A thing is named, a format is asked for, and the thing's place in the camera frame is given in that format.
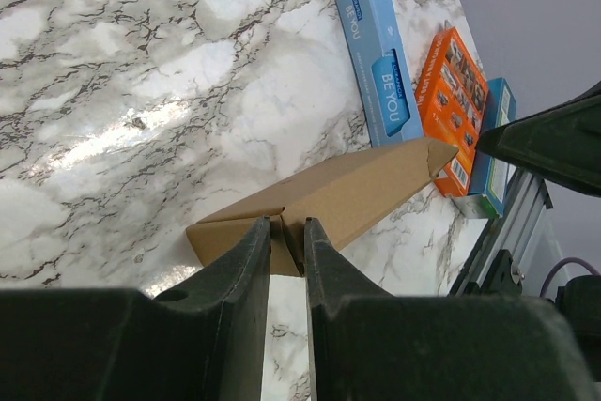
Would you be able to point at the orange snack box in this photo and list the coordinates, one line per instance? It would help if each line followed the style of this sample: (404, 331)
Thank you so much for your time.
(451, 98)

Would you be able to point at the blue rectangular pack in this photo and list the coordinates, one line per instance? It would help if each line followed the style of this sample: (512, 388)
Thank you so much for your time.
(380, 66)

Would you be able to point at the aluminium rail frame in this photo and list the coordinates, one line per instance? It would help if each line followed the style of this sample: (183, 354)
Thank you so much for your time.
(498, 259)

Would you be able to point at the brown cardboard paper box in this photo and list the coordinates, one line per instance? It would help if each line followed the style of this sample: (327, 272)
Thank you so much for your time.
(349, 194)

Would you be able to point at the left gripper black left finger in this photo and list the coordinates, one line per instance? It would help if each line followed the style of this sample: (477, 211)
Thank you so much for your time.
(216, 324)

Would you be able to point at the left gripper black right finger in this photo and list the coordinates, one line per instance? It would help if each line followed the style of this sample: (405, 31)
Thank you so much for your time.
(341, 332)

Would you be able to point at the teal white small packet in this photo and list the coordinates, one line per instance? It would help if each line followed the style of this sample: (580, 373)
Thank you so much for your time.
(489, 175)

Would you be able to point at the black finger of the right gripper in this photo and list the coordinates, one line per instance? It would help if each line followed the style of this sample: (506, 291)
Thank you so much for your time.
(560, 144)

